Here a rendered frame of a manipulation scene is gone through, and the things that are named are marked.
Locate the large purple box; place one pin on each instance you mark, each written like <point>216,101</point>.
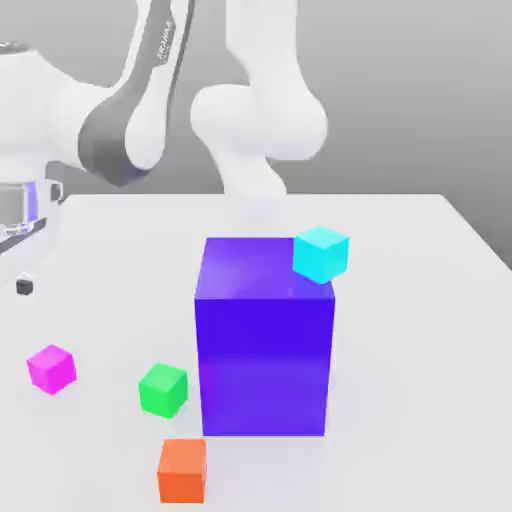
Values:
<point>264,360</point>

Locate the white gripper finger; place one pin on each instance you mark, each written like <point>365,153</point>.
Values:
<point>24,286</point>

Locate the small cyan cube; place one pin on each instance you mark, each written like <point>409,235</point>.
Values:
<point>320,256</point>

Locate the small orange cube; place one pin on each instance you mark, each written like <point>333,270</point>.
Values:
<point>182,472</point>

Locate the small magenta cube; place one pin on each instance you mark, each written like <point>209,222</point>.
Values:
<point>51,370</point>

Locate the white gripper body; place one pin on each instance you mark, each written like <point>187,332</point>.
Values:
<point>20,236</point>

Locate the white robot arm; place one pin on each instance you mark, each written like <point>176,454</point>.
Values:
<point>256,120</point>

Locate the small green cube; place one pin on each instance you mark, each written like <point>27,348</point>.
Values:
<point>163,391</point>

